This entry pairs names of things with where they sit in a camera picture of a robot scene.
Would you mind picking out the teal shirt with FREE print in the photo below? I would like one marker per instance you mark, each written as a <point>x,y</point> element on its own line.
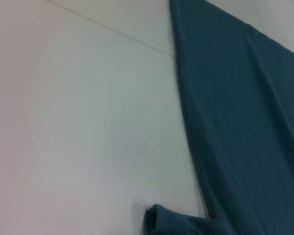
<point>235,110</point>

